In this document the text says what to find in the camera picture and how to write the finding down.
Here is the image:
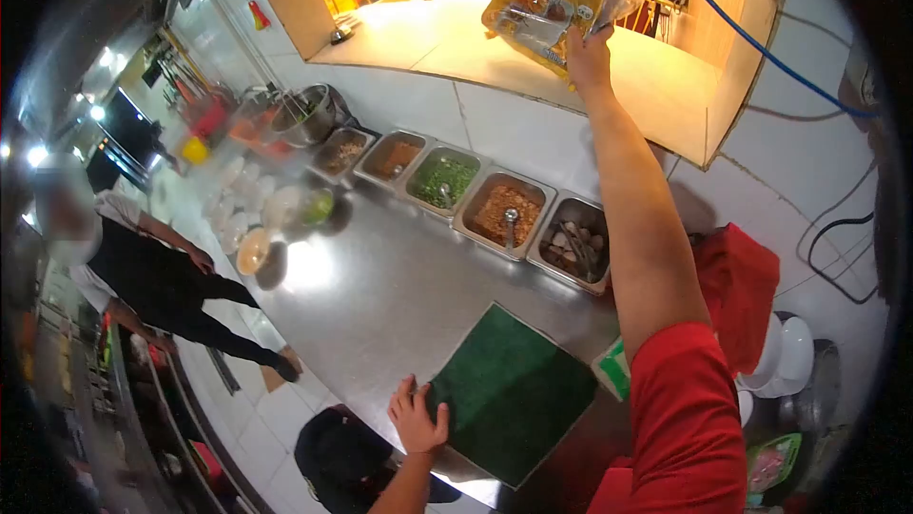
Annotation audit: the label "person's left hand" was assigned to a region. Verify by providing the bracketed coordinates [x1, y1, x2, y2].
[387, 373, 451, 456]

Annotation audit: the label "person's right hand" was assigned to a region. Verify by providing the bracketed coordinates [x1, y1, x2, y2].
[565, 23, 616, 100]

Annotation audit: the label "person's left fingers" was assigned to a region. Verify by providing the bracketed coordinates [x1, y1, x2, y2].
[387, 373, 434, 418]

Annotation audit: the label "person's right fingers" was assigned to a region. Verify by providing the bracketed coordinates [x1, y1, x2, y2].
[565, 23, 614, 53]

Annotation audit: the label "yellow noodle packet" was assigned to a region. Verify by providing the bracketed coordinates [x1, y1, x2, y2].
[481, 0, 646, 78]

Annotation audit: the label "green mat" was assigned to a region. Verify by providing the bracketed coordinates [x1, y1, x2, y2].
[426, 302, 600, 490]

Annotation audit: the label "green and white packet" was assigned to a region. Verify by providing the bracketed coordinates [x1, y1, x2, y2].
[591, 337, 633, 402]

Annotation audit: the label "metal tray with fried crumbs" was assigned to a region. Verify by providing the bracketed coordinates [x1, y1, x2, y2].
[451, 166, 558, 262]

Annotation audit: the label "metal tray with green herbs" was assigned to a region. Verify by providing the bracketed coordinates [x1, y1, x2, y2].
[397, 143, 492, 219]

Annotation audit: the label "metal tray with meatballs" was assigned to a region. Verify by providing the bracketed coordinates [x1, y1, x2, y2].
[526, 190, 613, 297]

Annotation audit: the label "metal tongs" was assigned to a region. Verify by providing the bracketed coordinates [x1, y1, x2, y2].
[558, 220, 602, 280]

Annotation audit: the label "bowl with green vegetables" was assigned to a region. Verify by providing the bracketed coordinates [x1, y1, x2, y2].
[265, 184, 336, 231]

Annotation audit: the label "bowl with orange rim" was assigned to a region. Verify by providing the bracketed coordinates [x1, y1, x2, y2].
[235, 227, 272, 277]

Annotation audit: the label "metal tray with orange-brown seasoning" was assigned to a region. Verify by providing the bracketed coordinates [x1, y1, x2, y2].
[353, 130, 436, 191]

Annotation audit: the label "person's body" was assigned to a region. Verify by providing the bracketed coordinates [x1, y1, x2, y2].
[586, 321, 750, 514]

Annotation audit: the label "metal tray with pale brown bits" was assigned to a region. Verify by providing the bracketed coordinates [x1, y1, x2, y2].
[311, 126, 377, 183]

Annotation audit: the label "pile of white bowls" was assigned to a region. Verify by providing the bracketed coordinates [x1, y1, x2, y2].
[203, 156, 279, 255]

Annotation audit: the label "large metal pot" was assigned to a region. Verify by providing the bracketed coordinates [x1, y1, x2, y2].
[270, 83, 338, 150]

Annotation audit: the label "red cloth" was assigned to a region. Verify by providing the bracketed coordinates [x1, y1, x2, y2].
[690, 223, 781, 378]

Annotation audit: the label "green and pink packet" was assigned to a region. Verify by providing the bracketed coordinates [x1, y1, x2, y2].
[746, 433, 804, 495]

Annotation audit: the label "stack of white bowls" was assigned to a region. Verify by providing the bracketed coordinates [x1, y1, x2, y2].
[735, 313, 816, 399]

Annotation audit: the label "blue cable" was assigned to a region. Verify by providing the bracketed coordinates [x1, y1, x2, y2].
[655, 0, 880, 120]

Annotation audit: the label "black cable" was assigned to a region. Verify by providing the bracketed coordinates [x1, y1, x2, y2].
[806, 212, 880, 305]

